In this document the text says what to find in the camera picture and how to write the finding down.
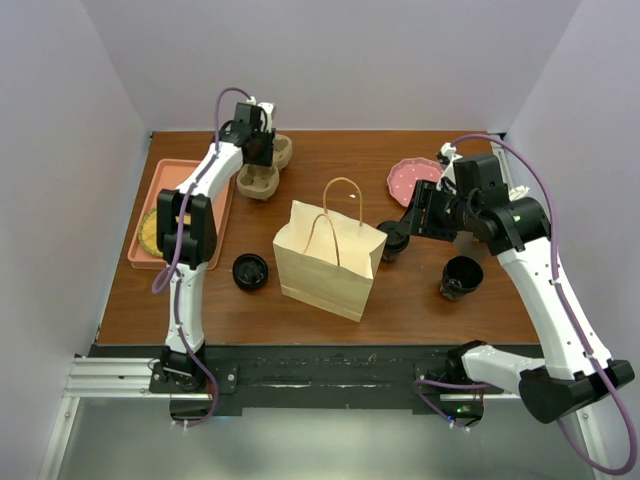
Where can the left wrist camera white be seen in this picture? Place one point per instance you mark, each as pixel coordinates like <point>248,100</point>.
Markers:
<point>267,113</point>

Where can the cardboard cup carrier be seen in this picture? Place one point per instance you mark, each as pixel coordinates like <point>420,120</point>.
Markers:
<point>283,151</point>
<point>258,182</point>

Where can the grey straw holder cup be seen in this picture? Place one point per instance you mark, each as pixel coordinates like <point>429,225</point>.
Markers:
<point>466,244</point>

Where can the yellow woven coaster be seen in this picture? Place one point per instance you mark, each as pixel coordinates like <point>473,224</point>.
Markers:
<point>147,234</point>

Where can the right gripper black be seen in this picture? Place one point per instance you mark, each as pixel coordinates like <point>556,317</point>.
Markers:
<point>425,196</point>

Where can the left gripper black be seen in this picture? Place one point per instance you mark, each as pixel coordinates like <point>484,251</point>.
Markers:
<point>266,158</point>

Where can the black coffee cup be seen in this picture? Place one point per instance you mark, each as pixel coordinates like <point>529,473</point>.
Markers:
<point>392,252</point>
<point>460,276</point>

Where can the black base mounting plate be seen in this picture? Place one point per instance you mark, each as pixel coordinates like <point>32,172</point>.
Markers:
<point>228,380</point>

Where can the black cup lid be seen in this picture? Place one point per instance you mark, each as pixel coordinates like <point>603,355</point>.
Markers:
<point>396,232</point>

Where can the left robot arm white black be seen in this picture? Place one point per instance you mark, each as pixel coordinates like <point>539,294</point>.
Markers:
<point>186,235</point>

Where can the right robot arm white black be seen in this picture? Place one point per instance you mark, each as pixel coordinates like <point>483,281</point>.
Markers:
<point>576,369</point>

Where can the brown paper bag with handles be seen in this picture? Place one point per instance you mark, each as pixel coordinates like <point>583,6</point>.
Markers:
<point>326,259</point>

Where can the pink polka dot plate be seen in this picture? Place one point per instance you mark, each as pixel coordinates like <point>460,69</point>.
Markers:
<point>403,176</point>

